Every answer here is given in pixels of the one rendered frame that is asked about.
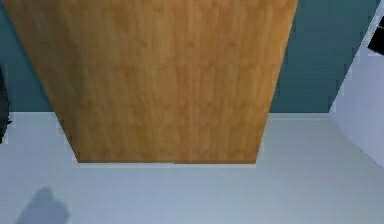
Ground black framed picture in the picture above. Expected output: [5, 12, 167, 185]
[367, 15, 384, 54]

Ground black object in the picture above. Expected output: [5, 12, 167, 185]
[0, 64, 13, 145]

